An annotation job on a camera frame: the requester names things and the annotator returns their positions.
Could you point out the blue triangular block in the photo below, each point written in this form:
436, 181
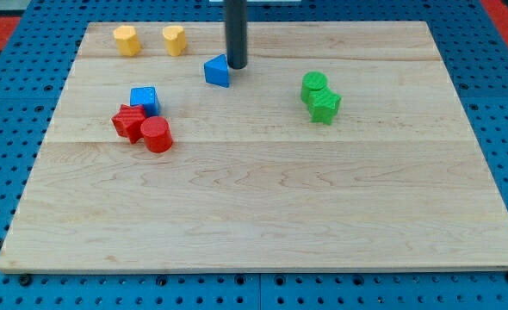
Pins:
216, 71

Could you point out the green star block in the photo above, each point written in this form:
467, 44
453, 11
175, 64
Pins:
323, 105

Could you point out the green cylinder block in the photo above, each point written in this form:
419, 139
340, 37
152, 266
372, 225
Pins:
312, 81

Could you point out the red cylinder block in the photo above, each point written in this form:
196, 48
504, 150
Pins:
156, 134

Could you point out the blue cube block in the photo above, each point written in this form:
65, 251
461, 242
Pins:
148, 98

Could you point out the red star block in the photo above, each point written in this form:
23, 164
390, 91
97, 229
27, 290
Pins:
127, 122

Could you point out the light wooden board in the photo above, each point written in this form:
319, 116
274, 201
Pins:
397, 182

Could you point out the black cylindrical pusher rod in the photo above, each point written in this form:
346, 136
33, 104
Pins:
236, 33

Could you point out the yellow hexagon block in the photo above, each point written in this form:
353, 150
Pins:
127, 40

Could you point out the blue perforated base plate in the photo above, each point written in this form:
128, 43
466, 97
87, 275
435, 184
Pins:
35, 64

